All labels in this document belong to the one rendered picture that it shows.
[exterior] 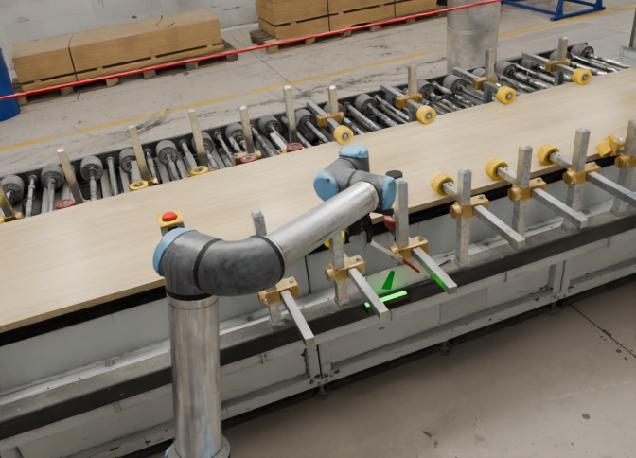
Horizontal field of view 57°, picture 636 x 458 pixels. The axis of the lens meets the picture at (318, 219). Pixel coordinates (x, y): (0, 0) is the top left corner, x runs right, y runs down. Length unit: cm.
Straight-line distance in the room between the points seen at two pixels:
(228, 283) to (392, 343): 166
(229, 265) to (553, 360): 208
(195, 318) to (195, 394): 19
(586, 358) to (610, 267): 55
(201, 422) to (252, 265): 44
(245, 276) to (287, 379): 150
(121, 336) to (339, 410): 103
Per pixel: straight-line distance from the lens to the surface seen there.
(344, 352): 266
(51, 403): 212
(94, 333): 224
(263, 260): 119
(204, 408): 143
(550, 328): 315
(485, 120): 305
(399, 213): 203
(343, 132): 281
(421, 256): 208
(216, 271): 118
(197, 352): 134
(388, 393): 278
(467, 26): 576
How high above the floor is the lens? 208
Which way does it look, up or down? 31 degrees down
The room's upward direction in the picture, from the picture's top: 7 degrees counter-clockwise
